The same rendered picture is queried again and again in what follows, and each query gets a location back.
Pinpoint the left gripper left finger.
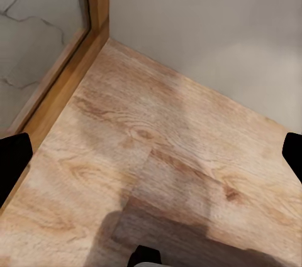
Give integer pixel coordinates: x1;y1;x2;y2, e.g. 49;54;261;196
0;133;33;208

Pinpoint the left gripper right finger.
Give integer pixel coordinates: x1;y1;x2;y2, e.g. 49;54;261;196
282;132;302;183

